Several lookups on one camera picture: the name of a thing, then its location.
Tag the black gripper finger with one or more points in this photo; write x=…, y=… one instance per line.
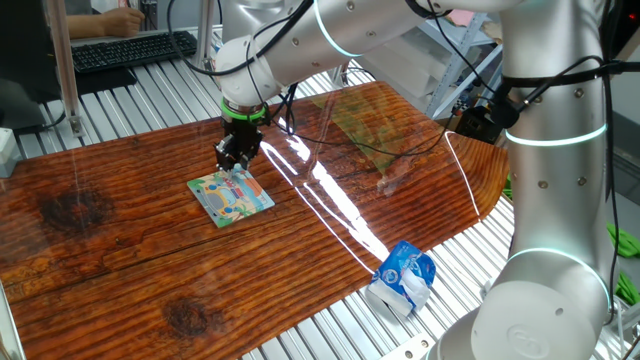
x=243, y=161
x=224, y=152

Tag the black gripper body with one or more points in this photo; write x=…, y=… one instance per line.
x=245, y=135

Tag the small blue puzzle piece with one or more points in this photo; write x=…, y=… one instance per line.
x=240, y=175

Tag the person's bare forearm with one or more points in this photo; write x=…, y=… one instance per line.
x=85, y=27

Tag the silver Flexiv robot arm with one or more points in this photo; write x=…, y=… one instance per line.
x=550, y=200

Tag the cartoon car puzzle board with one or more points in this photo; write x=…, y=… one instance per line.
x=225, y=200

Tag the person's bare hand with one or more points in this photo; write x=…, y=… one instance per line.
x=125, y=22

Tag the black computer keyboard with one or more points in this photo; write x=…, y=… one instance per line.
x=130, y=50

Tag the wood grain table mat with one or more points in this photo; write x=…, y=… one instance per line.
x=150, y=280

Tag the white cardboard box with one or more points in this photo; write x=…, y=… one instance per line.
x=405, y=70

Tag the blue tissue pack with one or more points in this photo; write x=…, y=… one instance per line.
x=400, y=272

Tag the white metal shelf rack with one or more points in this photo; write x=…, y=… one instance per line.
x=450, y=75

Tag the white plastic box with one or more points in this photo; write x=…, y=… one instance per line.
x=7, y=150

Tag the black computer monitor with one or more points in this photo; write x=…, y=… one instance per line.
x=25, y=50

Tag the black box device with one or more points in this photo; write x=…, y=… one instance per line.
x=472, y=127

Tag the silver robot mounting plate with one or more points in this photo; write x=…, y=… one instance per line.
x=410, y=350

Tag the aluminium frame post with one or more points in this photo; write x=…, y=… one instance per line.
x=65, y=75
x=205, y=30

